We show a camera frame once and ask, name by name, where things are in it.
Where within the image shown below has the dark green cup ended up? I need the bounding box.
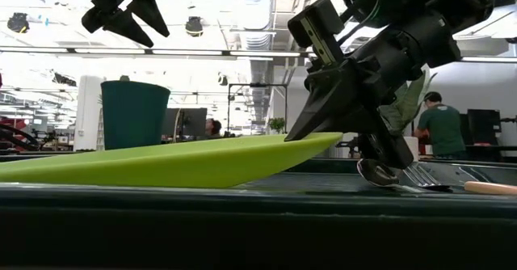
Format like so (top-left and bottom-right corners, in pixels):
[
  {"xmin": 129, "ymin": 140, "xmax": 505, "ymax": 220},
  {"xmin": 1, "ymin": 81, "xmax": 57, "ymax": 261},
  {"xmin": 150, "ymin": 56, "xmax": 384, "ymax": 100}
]
[{"xmin": 100, "ymin": 79, "xmax": 172, "ymax": 150}]

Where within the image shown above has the black computer monitor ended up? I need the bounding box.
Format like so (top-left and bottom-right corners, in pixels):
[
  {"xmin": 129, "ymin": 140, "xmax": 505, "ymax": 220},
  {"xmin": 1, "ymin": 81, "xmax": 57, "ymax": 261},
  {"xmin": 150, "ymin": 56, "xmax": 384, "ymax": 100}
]
[
  {"xmin": 161, "ymin": 107, "xmax": 208, "ymax": 142},
  {"xmin": 467, "ymin": 108, "xmax": 502, "ymax": 146}
]

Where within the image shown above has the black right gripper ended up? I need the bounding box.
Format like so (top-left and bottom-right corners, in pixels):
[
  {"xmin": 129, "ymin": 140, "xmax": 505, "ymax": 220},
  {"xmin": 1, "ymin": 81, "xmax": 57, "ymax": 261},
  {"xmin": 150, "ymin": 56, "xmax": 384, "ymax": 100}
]
[{"xmin": 284, "ymin": 13, "xmax": 463, "ymax": 171}]

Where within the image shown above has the white column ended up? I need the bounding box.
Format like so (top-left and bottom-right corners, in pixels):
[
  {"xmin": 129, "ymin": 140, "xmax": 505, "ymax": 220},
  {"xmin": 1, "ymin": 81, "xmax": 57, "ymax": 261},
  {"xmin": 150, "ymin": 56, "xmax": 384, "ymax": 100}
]
[{"xmin": 74, "ymin": 74, "xmax": 107, "ymax": 152}]

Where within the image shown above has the dark green plastic tray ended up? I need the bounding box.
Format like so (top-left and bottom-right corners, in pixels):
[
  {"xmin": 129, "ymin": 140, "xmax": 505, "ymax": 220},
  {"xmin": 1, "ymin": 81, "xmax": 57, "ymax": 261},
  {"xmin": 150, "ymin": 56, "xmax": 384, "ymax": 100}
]
[{"xmin": 0, "ymin": 150, "xmax": 517, "ymax": 269}]

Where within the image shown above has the black ceiling fixture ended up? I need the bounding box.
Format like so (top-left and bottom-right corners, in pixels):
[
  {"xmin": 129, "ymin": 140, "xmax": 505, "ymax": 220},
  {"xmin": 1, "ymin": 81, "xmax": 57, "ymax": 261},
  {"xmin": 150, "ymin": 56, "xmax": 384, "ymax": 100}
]
[
  {"xmin": 185, "ymin": 15, "xmax": 204, "ymax": 38},
  {"xmin": 6, "ymin": 12, "xmax": 31, "ymax": 34}
]

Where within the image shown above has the spoon with orange handle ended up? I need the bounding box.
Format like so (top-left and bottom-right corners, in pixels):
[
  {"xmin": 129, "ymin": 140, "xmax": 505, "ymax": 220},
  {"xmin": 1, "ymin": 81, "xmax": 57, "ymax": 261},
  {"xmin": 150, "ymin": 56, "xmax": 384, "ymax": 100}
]
[{"xmin": 356, "ymin": 158, "xmax": 401, "ymax": 188}]

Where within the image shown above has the lime green plate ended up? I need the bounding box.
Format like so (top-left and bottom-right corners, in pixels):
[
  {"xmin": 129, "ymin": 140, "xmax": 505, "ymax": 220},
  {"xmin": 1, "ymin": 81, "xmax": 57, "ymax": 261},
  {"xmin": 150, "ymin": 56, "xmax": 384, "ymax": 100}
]
[{"xmin": 0, "ymin": 131, "xmax": 344, "ymax": 189}]

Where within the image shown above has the fork with wooden handle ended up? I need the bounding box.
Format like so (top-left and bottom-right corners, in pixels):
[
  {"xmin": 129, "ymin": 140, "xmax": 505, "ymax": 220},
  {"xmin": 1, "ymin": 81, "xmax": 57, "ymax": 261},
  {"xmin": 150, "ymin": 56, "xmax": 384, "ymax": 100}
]
[{"xmin": 401, "ymin": 161, "xmax": 517, "ymax": 196}]

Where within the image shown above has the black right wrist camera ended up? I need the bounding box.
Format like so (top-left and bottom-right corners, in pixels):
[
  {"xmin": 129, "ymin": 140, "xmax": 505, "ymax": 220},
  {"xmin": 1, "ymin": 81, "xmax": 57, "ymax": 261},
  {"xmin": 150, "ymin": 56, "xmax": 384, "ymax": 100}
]
[{"xmin": 288, "ymin": 0, "xmax": 346, "ymax": 67}]

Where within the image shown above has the small green background plant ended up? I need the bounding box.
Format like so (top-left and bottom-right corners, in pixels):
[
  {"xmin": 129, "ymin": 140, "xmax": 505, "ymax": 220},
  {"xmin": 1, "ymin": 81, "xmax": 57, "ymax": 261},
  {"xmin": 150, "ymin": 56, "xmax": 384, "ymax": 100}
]
[{"xmin": 267, "ymin": 116, "xmax": 287, "ymax": 136}]

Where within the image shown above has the person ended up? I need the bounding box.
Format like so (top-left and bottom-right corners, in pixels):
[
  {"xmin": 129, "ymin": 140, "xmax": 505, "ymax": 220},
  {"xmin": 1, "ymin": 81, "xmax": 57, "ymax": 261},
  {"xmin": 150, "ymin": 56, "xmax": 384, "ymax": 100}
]
[
  {"xmin": 204, "ymin": 118, "xmax": 224, "ymax": 140},
  {"xmin": 414, "ymin": 91, "xmax": 469, "ymax": 161}
]

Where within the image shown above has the silver ventilation duct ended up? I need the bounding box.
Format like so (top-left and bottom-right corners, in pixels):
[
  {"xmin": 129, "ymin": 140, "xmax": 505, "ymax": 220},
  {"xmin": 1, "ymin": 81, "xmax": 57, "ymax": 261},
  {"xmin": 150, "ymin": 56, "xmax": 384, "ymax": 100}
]
[{"xmin": 229, "ymin": 0, "xmax": 280, "ymax": 53}]

